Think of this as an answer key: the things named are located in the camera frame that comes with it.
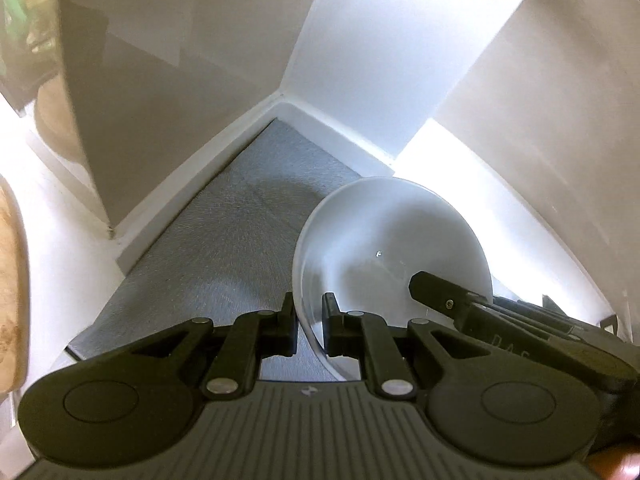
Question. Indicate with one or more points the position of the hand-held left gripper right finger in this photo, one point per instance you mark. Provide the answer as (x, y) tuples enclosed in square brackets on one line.
[(331, 330)]

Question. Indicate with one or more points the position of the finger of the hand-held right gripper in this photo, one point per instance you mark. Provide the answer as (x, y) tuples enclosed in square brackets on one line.
[(440, 296)]

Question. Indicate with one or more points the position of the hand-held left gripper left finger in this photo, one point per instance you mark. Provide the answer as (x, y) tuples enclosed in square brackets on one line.
[(286, 327)]

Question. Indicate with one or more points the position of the white bowl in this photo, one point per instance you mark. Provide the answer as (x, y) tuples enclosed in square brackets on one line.
[(380, 230)]

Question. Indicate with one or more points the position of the person's right hand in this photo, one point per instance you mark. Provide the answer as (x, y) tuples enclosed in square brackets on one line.
[(617, 462)]

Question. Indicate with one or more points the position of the grey woven mat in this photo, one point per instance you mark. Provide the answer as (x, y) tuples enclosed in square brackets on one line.
[(225, 220)]

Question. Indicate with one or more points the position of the wooden cutting board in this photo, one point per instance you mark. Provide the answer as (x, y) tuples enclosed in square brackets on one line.
[(12, 285)]

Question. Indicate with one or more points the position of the brown round object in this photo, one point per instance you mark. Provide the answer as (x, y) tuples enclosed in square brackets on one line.
[(55, 120)]

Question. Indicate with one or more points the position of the green object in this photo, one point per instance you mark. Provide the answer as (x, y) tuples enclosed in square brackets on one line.
[(20, 5)]

